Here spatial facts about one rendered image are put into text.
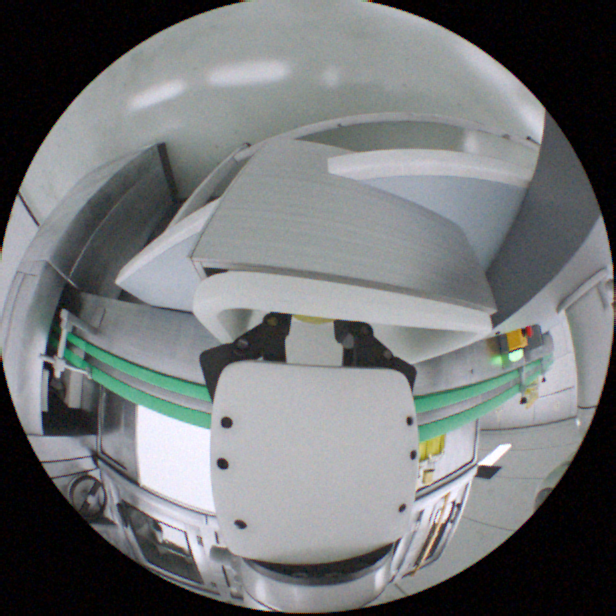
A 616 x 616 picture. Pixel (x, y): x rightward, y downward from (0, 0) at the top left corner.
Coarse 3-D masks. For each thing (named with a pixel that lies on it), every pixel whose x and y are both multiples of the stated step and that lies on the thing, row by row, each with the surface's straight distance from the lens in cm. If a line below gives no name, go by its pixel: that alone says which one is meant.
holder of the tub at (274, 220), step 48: (240, 192) 10; (288, 192) 10; (336, 192) 11; (384, 192) 13; (240, 240) 7; (288, 240) 7; (336, 240) 8; (384, 240) 9; (432, 240) 12; (384, 288) 7; (432, 288) 9; (480, 288) 13
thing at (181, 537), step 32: (96, 384) 88; (96, 416) 91; (128, 416) 75; (96, 448) 97; (128, 448) 79; (448, 448) 93; (128, 480) 85; (448, 480) 101; (128, 512) 107; (160, 512) 90; (192, 512) 74; (416, 512) 95; (448, 512) 123; (128, 544) 133; (160, 544) 110; (192, 544) 95; (224, 544) 87; (416, 544) 118; (192, 576) 125; (224, 576) 109
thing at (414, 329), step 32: (224, 288) 6; (256, 288) 6; (288, 288) 6; (320, 288) 6; (352, 288) 6; (224, 320) 9; (256, 320) 19; (352, 320) 7; (384, 320) 7; (416, 320) 7; (448, 320) 9; (480, 320) 11; (288, 352) 26; (320, 352) 27; (416, 352) 18
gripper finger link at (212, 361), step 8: (224, 344) 11; (232, 344) 11; (208, 352) 11; (216, 352) 11; (224, 352) 11; (232, 352) 11; (200, 360) 11; (208, 360) 11; (216, 360) 11; (224, 360) 11; (232, 360) 11; (240, 360) 11; (208, 368) 11; (216, 368) 11; (208, 376) 10; (216, 376) 10; (208, 384) 10; (216, 384) 10; (208, 392) 10
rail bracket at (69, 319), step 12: (96, 312) 58; (72, 324) 53; (84, 324) 53; (96, 324) 57; (60, 348) 53; (48, 360) 52; (60, 360) 53; (60, 372) 54; (84, 372) 58; (60, 384) 54
